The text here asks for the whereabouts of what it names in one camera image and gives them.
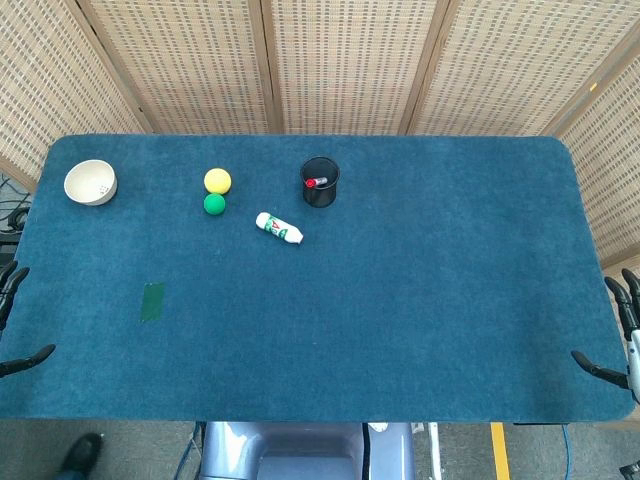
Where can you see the yellow ball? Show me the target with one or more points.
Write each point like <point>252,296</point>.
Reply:
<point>217,180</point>

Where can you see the beige bowl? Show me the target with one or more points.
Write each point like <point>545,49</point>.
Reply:
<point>90,183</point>

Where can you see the black shoe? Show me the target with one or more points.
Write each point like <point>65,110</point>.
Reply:
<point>80,455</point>

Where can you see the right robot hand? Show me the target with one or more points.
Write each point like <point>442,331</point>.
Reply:
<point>625,310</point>

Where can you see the white bottle with green label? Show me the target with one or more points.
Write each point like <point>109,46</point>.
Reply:
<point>278,228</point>

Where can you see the black cup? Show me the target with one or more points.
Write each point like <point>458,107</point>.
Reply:
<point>319,182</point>

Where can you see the red capped marker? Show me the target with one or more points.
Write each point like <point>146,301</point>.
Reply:
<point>315,181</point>

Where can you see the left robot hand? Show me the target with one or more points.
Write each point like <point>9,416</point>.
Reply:
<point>11,285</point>

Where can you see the blue felt table cover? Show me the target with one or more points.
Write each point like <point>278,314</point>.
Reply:
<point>320,300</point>

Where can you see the green ball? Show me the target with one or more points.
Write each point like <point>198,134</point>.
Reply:
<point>215,203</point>

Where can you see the woven bamboo folding screen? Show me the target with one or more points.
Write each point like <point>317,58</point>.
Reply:
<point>320,65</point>

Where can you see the green tape patch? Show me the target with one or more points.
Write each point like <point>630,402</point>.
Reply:
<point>152,302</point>

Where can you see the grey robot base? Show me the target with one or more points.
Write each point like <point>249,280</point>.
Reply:
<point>305,451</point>

